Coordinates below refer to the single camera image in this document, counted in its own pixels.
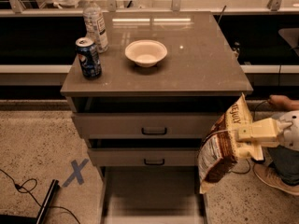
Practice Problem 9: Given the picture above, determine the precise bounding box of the middle grey drawer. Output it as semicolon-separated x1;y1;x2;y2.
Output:
88;139;201;166

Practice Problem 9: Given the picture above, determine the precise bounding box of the grey drawer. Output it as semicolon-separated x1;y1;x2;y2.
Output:
73;96;237;139
88;139;201;166
99;166;209;224

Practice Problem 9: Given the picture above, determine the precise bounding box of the grey drawer cabinet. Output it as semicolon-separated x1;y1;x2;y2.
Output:
60;10;254;224

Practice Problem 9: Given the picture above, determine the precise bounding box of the person's hand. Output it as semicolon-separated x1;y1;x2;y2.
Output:
268;95;292;111

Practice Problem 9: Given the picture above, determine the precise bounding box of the brown chip bag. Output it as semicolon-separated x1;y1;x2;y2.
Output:
197;94;252;194

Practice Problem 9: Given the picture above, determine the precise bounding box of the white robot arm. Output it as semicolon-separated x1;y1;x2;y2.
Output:
235;111;299;161

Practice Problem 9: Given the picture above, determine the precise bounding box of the metal railing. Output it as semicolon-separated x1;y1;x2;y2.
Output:
0;0;299;17

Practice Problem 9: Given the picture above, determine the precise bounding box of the tan sneaker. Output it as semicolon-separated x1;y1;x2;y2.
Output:
253;164;299;196

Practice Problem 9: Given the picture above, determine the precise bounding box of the white paper bowl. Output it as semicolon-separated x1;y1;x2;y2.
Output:
125;40;167;67

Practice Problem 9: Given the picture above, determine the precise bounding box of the blue jeans leg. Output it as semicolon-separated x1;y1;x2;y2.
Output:
266;111;299;187

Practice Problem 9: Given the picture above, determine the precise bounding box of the clear plastic water bottle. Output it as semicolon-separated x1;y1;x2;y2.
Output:
83;0;108;53

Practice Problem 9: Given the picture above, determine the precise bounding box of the top grey drawer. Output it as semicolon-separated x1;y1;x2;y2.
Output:
73;96;237;139

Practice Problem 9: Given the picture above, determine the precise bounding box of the black cable left floor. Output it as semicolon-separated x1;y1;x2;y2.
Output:
0;169;82;224

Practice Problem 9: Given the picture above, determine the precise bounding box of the bottom grey drawer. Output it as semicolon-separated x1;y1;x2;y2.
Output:
99;166;209;224

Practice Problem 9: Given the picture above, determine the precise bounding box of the blue pepsi can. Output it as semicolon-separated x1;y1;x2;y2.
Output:
75;37;102;78

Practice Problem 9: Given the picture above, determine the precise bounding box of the blue tape cross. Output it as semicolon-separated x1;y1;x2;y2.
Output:
63;159;89;188

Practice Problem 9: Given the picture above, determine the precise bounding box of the black bar left floor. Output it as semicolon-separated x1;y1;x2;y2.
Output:
36;179;59;224

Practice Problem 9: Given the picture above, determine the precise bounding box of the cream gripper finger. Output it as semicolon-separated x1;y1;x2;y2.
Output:
235;142;263;161
235;127;252;142

